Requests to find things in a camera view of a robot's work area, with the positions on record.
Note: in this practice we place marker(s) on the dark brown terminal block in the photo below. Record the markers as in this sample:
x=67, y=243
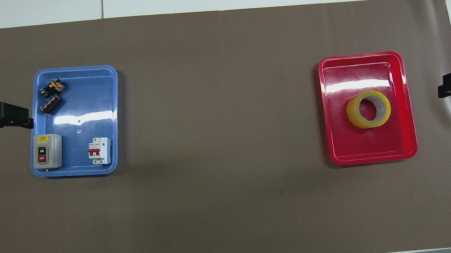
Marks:
x=50, y=104

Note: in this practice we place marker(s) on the small black component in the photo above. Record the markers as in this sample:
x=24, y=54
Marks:
x=44, y=93

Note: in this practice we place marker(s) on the red plastic tray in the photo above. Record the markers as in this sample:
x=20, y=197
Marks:
x=371, y=143

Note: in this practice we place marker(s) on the white circuit breaker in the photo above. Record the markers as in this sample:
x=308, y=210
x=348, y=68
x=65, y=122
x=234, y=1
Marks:
x=100, y=151

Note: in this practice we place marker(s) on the yellow tape roll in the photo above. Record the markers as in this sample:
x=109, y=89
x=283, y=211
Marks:
x=354, y=112

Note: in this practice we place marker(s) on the grey on-off switch box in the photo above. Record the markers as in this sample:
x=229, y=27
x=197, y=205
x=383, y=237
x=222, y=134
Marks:
x=47, y=151

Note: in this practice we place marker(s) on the black and yellow component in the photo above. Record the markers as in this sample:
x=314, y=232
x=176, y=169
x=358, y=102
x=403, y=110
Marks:
x=57, y=84

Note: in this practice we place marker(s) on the blue plastic tray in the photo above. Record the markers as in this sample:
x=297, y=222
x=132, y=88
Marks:
x=86, y=97

